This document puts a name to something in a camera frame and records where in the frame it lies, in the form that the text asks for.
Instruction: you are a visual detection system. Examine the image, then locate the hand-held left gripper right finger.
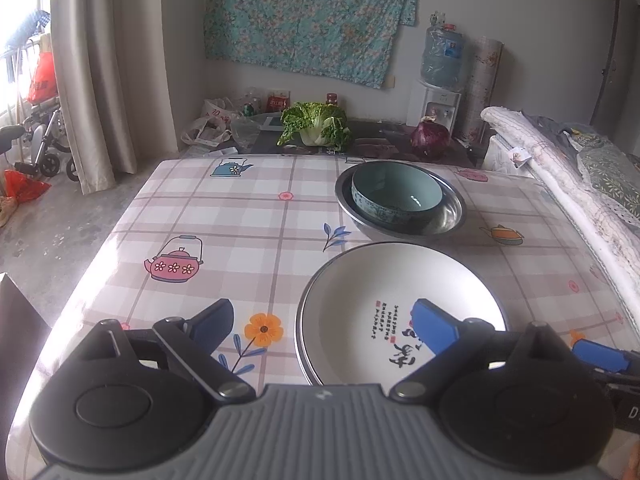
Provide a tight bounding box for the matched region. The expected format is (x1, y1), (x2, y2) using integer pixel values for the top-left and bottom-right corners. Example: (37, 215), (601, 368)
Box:
(390, 298), (576, 404)

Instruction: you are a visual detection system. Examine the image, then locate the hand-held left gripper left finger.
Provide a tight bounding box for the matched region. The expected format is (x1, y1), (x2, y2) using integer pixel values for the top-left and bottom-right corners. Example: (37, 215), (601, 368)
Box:
(65, 298), (257, 404)

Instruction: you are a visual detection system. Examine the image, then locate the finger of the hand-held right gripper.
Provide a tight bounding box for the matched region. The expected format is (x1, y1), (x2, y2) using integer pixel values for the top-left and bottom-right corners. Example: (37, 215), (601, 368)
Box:
(571, 339), (640, 386)

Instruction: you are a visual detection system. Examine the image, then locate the white ceramic plate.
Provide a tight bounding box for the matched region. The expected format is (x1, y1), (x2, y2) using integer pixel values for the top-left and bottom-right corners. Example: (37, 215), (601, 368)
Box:
(298, 242), (510, 387)

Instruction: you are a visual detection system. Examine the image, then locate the stainless steel bowl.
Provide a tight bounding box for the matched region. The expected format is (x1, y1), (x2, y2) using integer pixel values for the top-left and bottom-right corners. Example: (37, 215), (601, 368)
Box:
(334, 161), (467, 242)

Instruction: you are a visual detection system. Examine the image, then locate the teal ceramic bowl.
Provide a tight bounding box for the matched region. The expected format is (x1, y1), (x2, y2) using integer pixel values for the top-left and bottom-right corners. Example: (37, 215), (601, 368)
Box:
(351, 161), (444, 231)

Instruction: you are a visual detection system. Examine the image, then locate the green leaf-print cloth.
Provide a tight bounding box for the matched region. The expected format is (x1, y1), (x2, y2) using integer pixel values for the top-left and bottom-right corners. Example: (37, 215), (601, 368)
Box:
(577, 135), (640, 216)

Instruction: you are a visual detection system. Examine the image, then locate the small white box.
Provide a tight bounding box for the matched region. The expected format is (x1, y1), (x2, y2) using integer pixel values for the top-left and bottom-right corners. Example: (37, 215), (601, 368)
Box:
(487, 136), (533, 171)

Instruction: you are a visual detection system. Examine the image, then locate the purple cabbage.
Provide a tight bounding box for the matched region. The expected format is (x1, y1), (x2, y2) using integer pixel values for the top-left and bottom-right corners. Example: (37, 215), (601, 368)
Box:
(410, 116), (452, 162)

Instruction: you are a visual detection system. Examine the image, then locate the white lace fabric roll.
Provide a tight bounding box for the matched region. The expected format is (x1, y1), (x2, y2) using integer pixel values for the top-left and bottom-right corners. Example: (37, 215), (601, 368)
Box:
(480, 106), (640, 311)

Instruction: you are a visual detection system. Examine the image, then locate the clear plastic bag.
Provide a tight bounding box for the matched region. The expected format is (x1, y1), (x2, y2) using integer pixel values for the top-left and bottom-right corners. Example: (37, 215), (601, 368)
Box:
(230, 112), (266, 153)

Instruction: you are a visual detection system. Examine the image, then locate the white plastic bag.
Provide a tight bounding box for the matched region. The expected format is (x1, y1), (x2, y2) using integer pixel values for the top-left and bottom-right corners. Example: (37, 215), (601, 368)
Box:
(181, 97), (241, 147)

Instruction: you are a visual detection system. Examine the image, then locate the white water dispenser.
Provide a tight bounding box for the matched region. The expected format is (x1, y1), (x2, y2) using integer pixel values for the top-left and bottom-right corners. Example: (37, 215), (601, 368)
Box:
(409, 80), (462, 136)

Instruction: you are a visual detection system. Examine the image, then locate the napa cabbage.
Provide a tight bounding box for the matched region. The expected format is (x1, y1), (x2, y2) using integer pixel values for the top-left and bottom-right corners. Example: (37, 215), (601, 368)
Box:
(276, 101), (353, 152)

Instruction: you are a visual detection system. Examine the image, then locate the grey folded cloth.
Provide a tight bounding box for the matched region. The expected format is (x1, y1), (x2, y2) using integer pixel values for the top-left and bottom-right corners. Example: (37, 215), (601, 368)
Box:
(525, 114), (583, 141)

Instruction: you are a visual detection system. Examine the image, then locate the red plastic bag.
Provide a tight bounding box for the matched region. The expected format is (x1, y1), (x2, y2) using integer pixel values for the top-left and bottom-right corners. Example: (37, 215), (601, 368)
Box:
(2, 169), (51, 205)

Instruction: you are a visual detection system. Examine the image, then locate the patterned paper roll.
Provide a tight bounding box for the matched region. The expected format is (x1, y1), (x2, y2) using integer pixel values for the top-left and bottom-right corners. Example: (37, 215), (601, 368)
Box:
(457, 36), (503, 143)

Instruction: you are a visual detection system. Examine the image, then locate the stroller with red bag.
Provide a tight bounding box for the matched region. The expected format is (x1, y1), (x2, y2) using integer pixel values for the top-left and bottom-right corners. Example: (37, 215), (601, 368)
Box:
(14, 105), (76, 181)

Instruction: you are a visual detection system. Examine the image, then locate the blue water jug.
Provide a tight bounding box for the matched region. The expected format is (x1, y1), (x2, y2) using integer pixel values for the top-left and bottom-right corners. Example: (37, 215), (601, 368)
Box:
(421, 24), (466, 92)

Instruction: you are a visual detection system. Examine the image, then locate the beige curtain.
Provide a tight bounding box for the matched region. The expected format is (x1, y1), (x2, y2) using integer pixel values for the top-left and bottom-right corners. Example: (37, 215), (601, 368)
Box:
(50, 0), (176, 196)

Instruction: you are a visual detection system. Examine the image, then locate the wooden pole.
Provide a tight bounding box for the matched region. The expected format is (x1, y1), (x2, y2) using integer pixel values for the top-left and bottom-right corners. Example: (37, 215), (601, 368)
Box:
(595, 0), (623, 126)

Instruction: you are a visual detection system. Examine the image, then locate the orange plastic bag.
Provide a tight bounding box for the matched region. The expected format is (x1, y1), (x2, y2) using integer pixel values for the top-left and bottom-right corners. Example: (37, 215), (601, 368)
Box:
(26, 52), (60, 106)

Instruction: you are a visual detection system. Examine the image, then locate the blue checked cloth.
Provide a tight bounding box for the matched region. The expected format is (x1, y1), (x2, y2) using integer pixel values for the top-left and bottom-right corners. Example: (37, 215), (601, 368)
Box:
(5, 9), (53, 56)

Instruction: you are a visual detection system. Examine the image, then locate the teal floral wall cloth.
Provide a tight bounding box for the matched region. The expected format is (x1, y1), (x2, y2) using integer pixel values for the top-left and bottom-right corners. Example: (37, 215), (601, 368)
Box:
(202, 0), (420, 90)

